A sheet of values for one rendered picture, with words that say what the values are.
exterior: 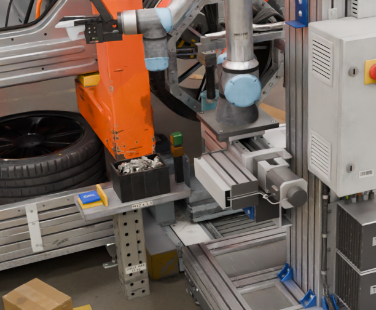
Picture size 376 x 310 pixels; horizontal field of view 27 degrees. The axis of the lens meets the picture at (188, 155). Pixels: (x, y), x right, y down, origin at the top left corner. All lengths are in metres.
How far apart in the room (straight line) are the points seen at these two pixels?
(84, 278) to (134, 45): 1.04
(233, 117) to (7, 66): 1.20
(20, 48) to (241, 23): 1.30
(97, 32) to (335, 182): 0.84
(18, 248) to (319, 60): 1.59
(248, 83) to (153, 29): 0.34
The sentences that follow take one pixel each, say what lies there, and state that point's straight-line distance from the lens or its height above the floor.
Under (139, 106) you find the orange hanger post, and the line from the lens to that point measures 3.05.
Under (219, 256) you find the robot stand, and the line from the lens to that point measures 3.03.
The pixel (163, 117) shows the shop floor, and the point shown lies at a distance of 4.94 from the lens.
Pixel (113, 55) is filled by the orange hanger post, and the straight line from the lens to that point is 2.95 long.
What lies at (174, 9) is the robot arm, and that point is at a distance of 2.51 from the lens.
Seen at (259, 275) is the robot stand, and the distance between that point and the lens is 2.88.
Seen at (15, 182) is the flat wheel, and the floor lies 0.43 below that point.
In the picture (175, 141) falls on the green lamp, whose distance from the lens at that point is 2.97.
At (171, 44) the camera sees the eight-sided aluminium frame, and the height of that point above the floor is 0.94.
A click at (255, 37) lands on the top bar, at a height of 0.97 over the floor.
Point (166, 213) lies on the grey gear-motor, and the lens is 3.52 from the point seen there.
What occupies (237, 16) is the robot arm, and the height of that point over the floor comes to 1.22.
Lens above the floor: 1.82
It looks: 25 degrees down
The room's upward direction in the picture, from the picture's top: 4 degrees counter-clockwise
